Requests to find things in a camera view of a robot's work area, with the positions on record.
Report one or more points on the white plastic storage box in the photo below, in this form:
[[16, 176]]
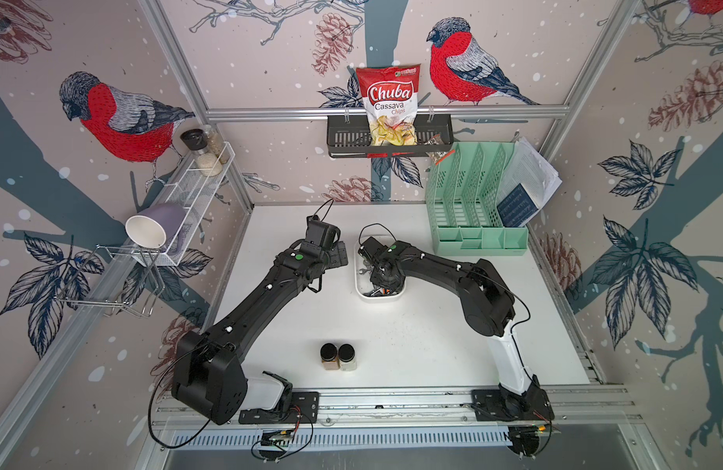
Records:
[[369, 292]]

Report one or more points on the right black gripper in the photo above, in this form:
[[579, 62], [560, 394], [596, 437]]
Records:
[[393, 286]]

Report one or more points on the purple white cup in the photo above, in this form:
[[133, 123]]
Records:
[[154, 227]]

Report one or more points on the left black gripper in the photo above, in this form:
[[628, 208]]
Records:
[[339, 254]]

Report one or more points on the red Chuba chips bag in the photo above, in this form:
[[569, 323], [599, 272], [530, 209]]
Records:
[[390, 99]]

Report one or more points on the spice jar on shelf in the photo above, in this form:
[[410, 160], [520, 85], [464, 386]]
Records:
[[206, 161]]

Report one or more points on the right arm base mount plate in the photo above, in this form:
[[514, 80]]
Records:
[[501, 405]]

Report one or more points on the orange handled adjustable wrench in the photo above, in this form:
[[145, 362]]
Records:
[[382, 292]]

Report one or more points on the dark blue notebook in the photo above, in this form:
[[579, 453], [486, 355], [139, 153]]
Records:
[[516, 209]]

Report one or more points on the brown spice jar black lid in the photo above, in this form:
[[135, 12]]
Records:
[[329, 356]]

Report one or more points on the white wire wall shelf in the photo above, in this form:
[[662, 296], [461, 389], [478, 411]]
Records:
[[194, 192]]

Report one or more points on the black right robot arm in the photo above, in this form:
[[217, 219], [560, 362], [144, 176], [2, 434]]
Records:
[[488, 309]]

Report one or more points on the white paper documents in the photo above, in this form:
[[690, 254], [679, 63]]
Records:
[[533, 171]]

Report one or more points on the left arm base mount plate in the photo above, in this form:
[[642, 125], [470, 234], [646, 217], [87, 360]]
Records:
[[290, 409]]

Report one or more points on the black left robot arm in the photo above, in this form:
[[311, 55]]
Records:
[[207, 374]]

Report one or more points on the white spice jar black lid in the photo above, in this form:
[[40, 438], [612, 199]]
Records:
[[347, 357]]

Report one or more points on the green plastic file organizer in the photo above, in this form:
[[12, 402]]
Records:
[[462, 203]]

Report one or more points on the wire cup holder rack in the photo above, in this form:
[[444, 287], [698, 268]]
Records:
[[125, 279]]

